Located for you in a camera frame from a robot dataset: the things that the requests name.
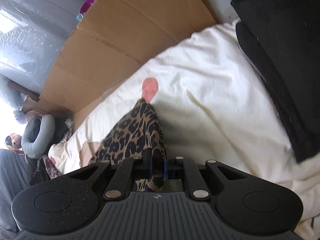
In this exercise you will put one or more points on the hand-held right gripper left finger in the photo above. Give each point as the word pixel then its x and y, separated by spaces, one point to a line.
pixel 149 165

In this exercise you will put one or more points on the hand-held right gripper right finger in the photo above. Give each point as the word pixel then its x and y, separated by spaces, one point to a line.
pixel 165 166

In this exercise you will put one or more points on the leopard print pants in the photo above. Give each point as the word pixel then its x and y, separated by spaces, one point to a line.
pixel 135 135

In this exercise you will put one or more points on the black folded clothes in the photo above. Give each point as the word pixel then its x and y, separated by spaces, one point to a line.
pixel 280 42

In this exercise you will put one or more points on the bear print blanket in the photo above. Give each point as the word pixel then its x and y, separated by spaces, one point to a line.
pixel 212 105

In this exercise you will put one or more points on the pastel printed cloth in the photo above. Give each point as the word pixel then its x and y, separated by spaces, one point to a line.
pixel 69 123

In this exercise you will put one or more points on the black crumpled cloth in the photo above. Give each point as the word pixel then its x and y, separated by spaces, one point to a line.
pixel 58 130

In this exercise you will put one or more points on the grey neck pillow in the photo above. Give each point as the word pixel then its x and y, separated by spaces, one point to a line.
pixel 32 150

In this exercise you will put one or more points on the large cardboard sheet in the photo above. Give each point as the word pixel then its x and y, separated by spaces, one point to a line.
pixel 112 42

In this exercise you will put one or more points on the small cardboard box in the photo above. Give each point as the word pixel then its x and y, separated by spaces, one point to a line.
pixel 30 105

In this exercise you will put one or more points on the plush toy bear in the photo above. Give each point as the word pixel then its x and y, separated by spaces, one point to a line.
pixel 15 141

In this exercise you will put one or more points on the dark grey pillow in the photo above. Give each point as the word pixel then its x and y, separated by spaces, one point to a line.
pixel 12 180

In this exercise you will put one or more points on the clear plastic bag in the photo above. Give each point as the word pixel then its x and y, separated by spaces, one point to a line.
pixel 18 116

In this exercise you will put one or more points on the plastic wrapped white pillow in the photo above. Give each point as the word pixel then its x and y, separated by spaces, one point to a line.
pixel 10 95

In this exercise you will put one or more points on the white detergent bottle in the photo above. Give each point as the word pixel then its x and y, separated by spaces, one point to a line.
pixel 79 17

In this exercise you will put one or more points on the purple detergent bag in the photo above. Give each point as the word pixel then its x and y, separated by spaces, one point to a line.
pixel 87 3

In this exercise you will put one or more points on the grey wrapped mattress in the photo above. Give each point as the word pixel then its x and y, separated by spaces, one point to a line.
pixel 32 30

